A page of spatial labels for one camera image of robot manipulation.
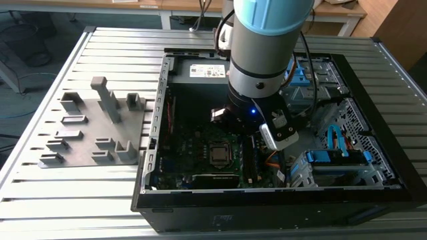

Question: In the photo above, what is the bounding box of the CPU socket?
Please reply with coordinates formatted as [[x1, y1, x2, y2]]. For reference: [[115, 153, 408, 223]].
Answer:
[[207, 141, 233, 169]]

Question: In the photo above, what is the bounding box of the dark green motherboard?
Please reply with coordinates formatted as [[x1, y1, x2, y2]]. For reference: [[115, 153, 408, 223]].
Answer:
[[156, 122, 277, 190]]

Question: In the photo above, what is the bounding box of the blue data cable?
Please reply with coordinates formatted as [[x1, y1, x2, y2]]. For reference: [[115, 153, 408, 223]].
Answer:
[[325, 124, 349, 157]]

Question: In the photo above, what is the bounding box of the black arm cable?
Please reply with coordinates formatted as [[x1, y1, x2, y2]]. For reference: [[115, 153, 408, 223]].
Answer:
[[215, 9, 236, 55]]

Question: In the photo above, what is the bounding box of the black camera cable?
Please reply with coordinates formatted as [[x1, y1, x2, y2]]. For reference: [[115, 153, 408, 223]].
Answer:
[[288, 31, 319, 121]]

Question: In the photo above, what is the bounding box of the wooden cabinet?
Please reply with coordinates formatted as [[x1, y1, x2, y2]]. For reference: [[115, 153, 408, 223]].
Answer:
[[349, 0, 427, 72]]

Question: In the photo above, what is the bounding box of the white metal table leg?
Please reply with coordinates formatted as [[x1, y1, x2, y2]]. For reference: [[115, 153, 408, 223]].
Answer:
[[0, 58, 21, 94]]

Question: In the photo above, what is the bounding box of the grey power supply unit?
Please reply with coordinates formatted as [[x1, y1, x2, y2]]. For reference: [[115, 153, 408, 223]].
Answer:
[[168, 59, 235, 118]]

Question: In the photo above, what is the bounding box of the black graphics card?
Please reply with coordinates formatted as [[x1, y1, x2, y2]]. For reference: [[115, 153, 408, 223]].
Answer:
[[191, 173, 241, 190]]

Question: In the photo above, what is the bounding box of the grey metal drive cage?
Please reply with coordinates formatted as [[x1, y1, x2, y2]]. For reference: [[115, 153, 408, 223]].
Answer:
[[279, 56, 351, 122]]

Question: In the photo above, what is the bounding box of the hard disk in blue carrier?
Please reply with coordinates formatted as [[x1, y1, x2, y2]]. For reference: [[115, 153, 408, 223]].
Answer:
[[304, 148, 373, 167]]

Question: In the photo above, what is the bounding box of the silver CPU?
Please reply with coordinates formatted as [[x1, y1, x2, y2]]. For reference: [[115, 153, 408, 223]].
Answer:
[[212, 147, 231, 161]]

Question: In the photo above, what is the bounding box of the pale floor cable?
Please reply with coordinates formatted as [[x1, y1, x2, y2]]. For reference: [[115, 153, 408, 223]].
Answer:
[[0, 71, 59, 119]]

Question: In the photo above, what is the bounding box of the perforated metal cage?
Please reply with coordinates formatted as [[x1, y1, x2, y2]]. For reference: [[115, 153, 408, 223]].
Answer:
[[311, 97, 400, 187]]

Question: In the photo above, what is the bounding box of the hanging grey cable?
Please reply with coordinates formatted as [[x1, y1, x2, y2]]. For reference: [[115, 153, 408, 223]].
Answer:
[[188, 0, 212, 32]]

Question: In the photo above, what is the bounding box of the black cable bundle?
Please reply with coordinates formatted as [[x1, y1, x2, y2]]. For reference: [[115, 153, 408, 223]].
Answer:
[[264, 98, 343, 161]]

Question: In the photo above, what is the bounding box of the grey metal disk bay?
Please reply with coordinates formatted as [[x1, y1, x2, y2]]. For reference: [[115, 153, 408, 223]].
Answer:
[[285, 151, 384, 188]]

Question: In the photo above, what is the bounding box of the orange wire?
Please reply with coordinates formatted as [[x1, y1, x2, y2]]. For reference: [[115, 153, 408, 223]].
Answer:
[[264, 151, 288, 168]]

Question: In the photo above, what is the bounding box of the black PC case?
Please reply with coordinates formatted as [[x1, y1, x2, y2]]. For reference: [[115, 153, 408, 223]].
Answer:
[[129, 47, 422, 235]]

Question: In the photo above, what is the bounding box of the grey plastic parts rack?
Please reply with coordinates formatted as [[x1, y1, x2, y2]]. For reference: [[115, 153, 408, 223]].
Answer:
[[37, 76, 157, 168]]

